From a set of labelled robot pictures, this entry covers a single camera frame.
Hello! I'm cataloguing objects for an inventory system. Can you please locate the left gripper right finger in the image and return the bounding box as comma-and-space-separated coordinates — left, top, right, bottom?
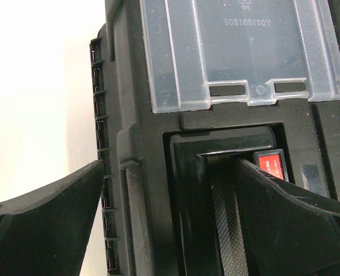
235, 159, 340, 275

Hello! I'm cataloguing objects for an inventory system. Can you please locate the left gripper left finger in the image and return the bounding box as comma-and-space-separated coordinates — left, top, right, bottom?
0, 160, 104, 275

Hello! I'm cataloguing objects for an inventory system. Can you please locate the black plastic toolbox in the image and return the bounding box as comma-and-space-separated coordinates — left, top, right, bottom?
90, 1, 340, 275

